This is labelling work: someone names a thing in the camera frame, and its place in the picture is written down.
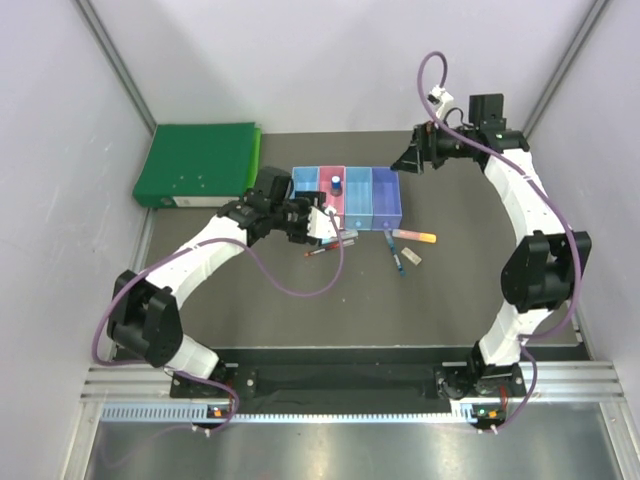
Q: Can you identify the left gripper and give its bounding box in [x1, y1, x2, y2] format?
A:
[269, 191, 326, 246]

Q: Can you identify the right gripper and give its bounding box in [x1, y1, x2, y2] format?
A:
[391, 116, 478, 176]

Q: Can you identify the light blue end bin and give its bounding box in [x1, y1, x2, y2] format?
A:
[290, 166, 319, 199]

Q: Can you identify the small blue capped bottle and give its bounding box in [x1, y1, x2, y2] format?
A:
[330, 175, 343, 197]

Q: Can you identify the purple plastic bin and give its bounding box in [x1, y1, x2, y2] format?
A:
[371, 167, 403, 231]

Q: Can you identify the light green plastic folder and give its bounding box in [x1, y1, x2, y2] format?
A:
[247, 127, 262, 184]

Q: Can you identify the dark green ring binder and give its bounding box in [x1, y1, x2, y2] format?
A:
[132, 122, 259, 209]

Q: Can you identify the pink plastic bin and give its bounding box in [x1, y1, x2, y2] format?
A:
[318, 166, 346, 228]

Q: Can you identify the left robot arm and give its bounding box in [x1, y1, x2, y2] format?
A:
[106, 167, 341, 397]

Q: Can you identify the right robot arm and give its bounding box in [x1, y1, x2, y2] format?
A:
[392, 94, 592, 400]

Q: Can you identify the red pen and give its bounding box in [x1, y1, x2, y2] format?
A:
[304, 239, 355, 257]

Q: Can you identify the blue capped glue stick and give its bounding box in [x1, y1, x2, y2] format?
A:
[320, 230, 359, 245]

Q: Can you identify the blue pen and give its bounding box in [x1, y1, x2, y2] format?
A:
[383, 229, 406, 277]

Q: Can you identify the pink orange highlighter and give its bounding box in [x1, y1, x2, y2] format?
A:
[391, 229, 437, 244]

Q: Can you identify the small clear eraser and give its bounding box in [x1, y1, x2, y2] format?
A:
[401, 247, 422, 265]

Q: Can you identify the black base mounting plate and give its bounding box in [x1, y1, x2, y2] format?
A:
[168, 344, 527, 415]

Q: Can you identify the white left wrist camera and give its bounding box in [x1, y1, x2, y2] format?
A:
[307, 206, 341, 240]

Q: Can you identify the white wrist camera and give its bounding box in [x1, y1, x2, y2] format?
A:
[427, 85, 454, 120]
[307, 206, 341, 240]

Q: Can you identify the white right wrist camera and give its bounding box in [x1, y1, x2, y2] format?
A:
[427, 85, 454, 120]

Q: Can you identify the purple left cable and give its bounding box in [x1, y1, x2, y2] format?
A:
[92, 207, 346, 436]

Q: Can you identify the purple cable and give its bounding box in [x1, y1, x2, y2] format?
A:
[92, 207, 346, 436]
[417, 50, 584, 435]

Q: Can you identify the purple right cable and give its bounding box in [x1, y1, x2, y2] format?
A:
[417, 50, 584, 435]

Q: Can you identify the slotted cable duct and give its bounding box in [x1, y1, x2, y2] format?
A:
[100, 403, 499, 424]

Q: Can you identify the aluminium rail frame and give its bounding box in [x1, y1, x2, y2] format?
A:
[80, 361, 624, 402]

